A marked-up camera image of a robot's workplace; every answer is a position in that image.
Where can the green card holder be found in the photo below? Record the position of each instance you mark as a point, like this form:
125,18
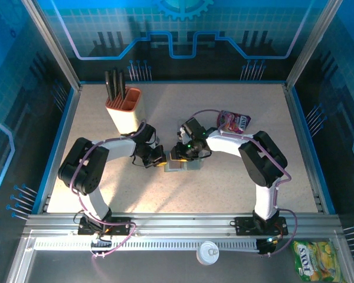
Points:
194,166

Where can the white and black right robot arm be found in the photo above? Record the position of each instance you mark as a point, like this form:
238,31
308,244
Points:
265,165

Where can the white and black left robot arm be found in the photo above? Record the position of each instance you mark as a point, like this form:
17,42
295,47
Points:
118,148

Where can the beige knife block orange top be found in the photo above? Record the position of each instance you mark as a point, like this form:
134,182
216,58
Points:
132,100

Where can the purple candy bag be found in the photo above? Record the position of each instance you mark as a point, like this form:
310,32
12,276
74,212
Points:
237,122

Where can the white can lid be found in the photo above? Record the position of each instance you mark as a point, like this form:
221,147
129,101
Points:
208,253

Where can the black electronics box green light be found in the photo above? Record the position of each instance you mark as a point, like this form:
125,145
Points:
264,247

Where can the yellow green candy bag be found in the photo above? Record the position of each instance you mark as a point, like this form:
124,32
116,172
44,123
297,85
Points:
318,262

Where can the aluminium mounting rail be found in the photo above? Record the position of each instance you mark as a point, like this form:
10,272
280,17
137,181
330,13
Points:
180,224

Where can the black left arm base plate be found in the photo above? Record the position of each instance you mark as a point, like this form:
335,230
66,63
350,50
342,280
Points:
121,221

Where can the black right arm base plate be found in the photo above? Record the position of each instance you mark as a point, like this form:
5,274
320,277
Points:
245,225

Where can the aluminium frame post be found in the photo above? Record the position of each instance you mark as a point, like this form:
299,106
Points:
53,44
312,44

